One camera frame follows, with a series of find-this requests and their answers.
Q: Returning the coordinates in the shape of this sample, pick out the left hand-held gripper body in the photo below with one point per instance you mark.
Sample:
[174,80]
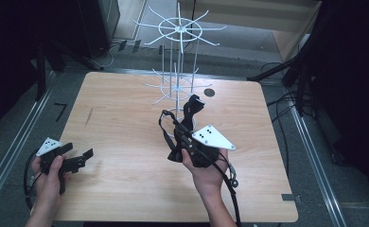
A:
[49,146]

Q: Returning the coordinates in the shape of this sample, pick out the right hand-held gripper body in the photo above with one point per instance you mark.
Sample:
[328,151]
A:
[212,137]

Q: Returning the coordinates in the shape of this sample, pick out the person's left hand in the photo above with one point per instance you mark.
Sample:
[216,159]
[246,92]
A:
[48,186]

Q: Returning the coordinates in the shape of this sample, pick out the person's right hand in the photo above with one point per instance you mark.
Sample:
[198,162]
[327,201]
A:
[206,178]

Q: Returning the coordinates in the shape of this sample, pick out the dark round disc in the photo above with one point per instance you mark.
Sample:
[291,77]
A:
[209,92]

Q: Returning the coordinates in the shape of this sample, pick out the black metal stand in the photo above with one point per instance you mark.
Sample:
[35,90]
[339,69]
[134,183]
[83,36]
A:
[40,69]
[286,69]

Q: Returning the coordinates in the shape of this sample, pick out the grey tape piece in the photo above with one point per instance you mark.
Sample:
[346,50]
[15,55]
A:
[288,197]

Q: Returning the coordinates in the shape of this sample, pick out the black cabinet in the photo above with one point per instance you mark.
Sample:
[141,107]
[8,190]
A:
[99,25]

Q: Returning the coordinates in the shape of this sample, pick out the metal floor rail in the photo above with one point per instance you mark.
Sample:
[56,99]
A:
[14,148]
[316,160]

